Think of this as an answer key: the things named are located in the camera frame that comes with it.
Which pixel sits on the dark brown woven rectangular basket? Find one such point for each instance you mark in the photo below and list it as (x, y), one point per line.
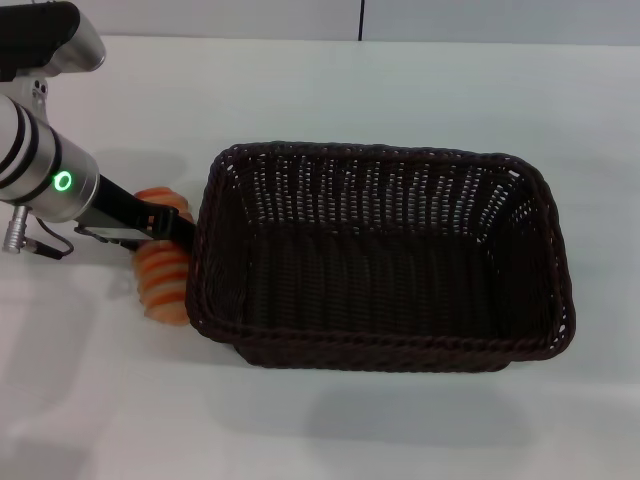
(380, 290)

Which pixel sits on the orange striped bread loaf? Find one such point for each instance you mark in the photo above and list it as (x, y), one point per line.
(160, 292)

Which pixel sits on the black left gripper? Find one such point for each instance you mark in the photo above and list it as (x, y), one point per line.
(117, 210)

